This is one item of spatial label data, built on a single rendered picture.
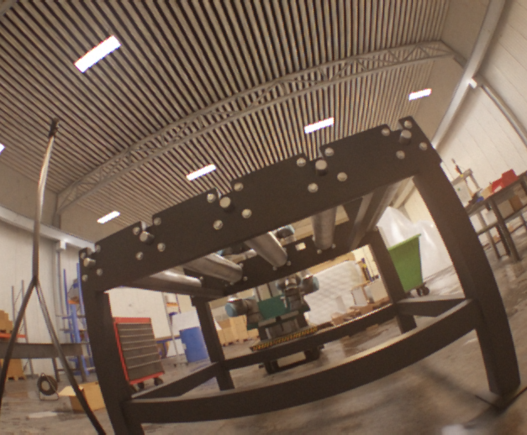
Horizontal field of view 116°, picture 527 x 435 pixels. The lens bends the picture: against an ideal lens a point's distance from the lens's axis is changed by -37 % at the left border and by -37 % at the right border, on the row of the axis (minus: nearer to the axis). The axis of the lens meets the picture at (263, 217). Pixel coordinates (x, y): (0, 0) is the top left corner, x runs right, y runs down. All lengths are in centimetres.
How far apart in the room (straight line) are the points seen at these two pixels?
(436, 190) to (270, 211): 49
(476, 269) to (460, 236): 10
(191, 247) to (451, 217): 76
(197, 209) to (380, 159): 58
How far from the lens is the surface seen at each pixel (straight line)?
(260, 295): 283
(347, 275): 480
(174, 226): 84
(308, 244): 166
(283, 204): 74
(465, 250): 77
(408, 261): 395
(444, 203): 78
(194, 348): 683
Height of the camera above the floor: 50
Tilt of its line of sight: 22 degrees up
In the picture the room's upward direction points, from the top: 19 degrees counter-clockwise
